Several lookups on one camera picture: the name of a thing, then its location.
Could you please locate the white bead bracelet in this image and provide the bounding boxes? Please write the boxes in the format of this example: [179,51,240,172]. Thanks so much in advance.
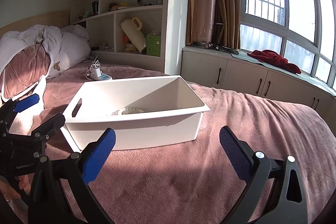
[120,106,146,115]

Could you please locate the person's left hand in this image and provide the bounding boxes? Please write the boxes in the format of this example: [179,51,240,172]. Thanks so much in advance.
[0,175,31,201]

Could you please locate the pink pillow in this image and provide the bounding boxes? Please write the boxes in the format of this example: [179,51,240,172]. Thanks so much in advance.
[1,44,51,101]

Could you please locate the pink bed blanket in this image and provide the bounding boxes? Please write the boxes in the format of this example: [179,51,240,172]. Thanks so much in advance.
[15,61,336,224]

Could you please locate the white crumpled duvet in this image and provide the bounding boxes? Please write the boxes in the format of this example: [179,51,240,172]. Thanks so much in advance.
[1,24,91,79]

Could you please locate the white power strip with charger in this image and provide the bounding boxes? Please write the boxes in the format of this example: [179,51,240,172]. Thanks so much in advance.
[85,57,112,81]

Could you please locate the white plastic storage box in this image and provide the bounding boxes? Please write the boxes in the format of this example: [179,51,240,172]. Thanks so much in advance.
[60,76,210,152]

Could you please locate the beige window seat cabinets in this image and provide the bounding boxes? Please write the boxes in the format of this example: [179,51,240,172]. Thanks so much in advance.
[181,46,335,123]

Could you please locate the red cloth on sill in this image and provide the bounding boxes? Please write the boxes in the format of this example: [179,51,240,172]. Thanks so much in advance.
[247,50,301,75]

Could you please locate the cream handheld vacuum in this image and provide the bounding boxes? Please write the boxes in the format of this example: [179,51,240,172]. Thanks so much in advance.
[120,16,146,54]

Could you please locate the green box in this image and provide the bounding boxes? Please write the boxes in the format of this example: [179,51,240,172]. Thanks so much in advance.
[146,35,161,57]

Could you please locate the white bookshelf unit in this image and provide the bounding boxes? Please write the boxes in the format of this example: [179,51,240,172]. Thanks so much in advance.
[70,0,188,75]

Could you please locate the pink suitcase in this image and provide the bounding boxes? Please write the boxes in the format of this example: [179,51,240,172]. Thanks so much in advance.
[192,0,216,43]

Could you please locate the window frame with panes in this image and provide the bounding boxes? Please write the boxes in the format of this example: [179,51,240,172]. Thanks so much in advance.
[240,0,335,88]

